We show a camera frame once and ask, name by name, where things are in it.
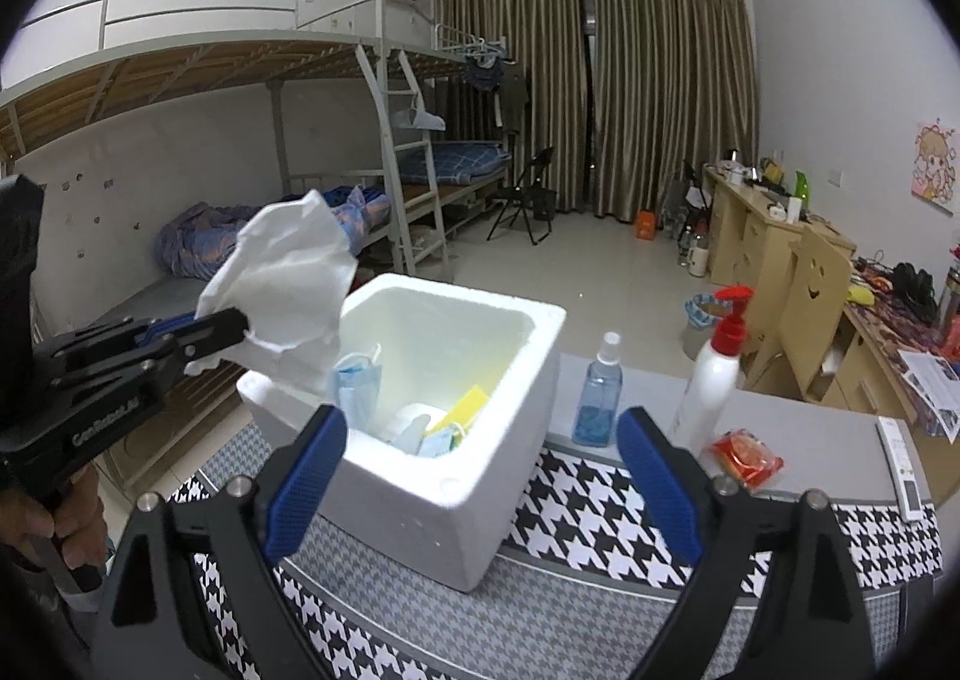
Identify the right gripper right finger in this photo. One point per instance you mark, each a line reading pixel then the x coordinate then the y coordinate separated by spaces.
pixel 811 620

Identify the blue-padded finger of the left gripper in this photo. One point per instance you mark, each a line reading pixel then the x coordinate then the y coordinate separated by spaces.
pixel 202 335

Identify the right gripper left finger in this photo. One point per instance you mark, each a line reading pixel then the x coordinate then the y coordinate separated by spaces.
pixel 153 621

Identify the white tissue sheet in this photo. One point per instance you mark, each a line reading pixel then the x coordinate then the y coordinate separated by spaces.
pixel 289 276

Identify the yellow sponge cloth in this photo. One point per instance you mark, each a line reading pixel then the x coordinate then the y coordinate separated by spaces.
pixel 461 416

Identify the person left hand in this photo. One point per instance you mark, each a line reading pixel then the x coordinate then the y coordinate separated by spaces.
pixel 78 523

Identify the blue plaid quilt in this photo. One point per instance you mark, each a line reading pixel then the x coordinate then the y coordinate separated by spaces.
pixel 198 242

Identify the white remote control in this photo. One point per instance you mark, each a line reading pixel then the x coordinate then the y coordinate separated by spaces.
pixel 905 477

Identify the orange snack packet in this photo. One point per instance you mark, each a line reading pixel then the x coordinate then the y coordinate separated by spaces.
pixel 746 458

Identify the metal bunk bed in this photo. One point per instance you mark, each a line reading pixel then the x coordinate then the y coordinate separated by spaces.
pixel 391 44

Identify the houndstooth table runner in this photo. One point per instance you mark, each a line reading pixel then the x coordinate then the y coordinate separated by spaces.
pixel 579 588

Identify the white red pump bottle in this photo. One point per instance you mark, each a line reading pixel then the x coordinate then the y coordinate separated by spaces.
pixel 715 374

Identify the white foam box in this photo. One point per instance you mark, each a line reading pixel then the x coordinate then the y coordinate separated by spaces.
pixel 442 505

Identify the printed paper sheets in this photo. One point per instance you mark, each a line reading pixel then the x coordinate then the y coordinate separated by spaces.
pixel 936 383

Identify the wooden smiley chair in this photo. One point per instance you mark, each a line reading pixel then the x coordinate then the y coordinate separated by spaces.
pixel 789 362

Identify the black folding chair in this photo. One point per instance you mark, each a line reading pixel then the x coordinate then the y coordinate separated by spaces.
pixel 529 200

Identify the hanging dark clothes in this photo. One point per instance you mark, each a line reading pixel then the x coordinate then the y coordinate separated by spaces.
pixel 507 81

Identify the wooden desk with drawers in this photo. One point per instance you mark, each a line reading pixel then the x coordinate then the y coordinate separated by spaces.
pixel 745 239

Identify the green spray bottle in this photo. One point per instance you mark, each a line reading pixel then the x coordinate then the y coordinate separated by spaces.
pixel 802 189

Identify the anime girl poster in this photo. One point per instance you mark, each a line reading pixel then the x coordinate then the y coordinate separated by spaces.
pixel 935 165

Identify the brown striped curtains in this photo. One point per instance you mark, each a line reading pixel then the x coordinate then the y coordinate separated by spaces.
pixel 625 92

